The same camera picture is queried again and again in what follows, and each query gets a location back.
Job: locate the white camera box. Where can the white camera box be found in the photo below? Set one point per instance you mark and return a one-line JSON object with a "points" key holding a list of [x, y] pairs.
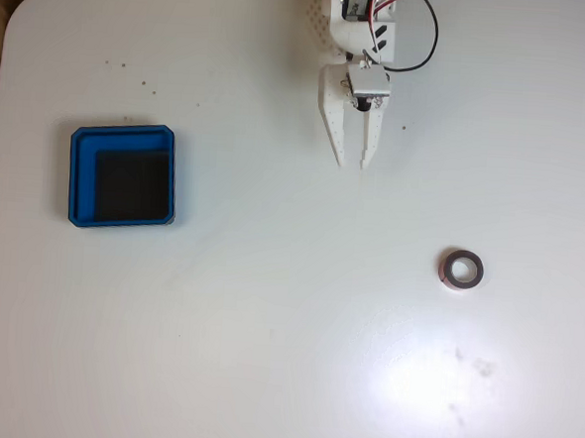
{"points": [[369, 80]]}

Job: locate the white perforated base plate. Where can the white perforated base plate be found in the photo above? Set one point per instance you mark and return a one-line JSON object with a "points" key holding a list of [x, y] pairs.
{"points": [[318, 27]]}

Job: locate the blue square box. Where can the blue square box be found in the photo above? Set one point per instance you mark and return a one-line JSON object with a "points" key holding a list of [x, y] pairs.
{"points": [[84, 176]]}

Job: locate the red tape roll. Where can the red tape roll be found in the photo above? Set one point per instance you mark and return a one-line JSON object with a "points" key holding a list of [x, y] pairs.
{"points": [[446, 273]]}

